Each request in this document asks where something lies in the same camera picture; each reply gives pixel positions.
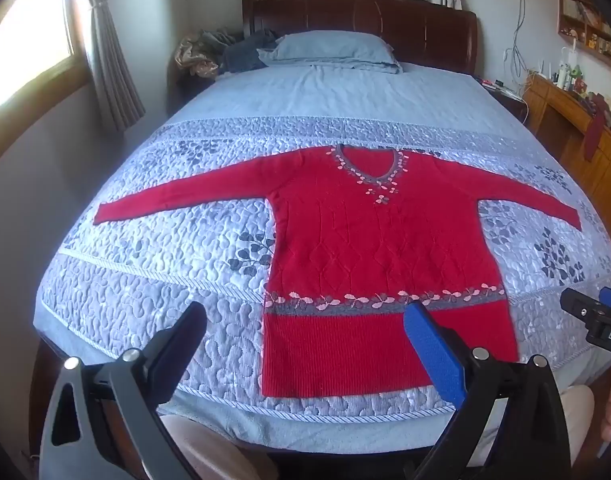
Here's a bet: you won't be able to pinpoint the dark wooden headboard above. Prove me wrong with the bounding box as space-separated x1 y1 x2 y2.
242 0 480 76

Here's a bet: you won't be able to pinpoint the person's leg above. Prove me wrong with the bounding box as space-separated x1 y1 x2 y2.
558 385 597 462
158 412 282 480

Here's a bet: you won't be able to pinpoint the red knitted sweater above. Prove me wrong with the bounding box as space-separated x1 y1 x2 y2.
94 144 583 400

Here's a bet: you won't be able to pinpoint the grey floral quilt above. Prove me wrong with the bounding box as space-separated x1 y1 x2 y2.
32 57 611 456

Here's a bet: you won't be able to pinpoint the beige crumpled cloth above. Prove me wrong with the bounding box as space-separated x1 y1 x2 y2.
175 30 227 78

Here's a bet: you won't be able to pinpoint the dark red hanging cloth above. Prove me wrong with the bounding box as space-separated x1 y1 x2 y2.
584 94 611 162

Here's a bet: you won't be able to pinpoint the wooden desk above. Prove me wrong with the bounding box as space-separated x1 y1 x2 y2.
523 72 611 223

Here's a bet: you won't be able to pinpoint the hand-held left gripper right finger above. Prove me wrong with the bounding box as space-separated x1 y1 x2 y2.
403 302 571 480

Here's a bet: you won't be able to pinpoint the wooden wall shelf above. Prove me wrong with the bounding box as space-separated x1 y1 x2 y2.
533 0 611 67

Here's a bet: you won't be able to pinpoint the dark blue clothing pile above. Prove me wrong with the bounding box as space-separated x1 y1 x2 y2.
219 29 280 74

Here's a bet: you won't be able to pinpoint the grey window curtain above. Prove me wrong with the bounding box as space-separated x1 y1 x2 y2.
60 0 147 134

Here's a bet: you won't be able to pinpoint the dark nightstand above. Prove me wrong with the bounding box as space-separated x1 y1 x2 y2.
476 77 529 122

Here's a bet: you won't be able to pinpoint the white hanging cables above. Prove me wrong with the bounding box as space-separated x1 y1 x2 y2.
504 0 532 92

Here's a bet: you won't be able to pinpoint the blue pillow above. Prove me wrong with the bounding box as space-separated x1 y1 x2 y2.
258 30 403 75

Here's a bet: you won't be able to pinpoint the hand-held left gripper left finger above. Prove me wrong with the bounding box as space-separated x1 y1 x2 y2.
40 301 208 480

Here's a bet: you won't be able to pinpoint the wooden framed window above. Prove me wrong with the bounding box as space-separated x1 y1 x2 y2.
0 0 92 173

